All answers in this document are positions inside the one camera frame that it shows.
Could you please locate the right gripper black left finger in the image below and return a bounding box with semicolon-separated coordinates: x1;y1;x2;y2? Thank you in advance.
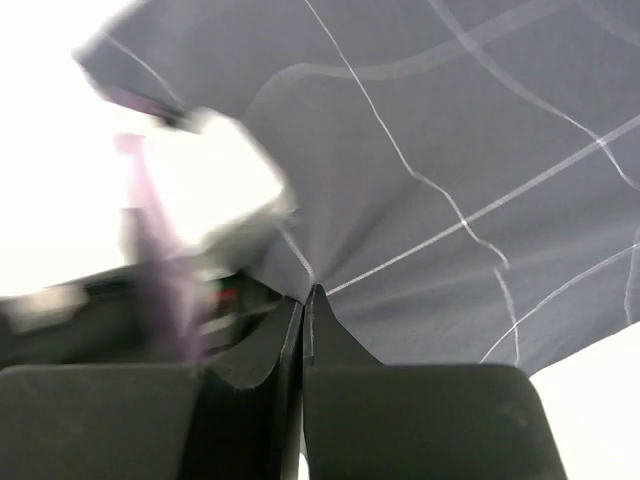
1;298;302;479

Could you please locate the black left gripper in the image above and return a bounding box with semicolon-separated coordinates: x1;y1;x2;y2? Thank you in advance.
1;268;280;368

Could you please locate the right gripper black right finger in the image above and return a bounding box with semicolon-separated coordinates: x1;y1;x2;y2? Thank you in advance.
302;286;566;480

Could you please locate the dark grey checked pillowcase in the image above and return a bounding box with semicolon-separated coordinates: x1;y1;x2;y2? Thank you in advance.
79;1;639;373

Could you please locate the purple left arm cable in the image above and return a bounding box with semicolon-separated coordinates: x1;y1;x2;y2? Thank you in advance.
112;132;211;365

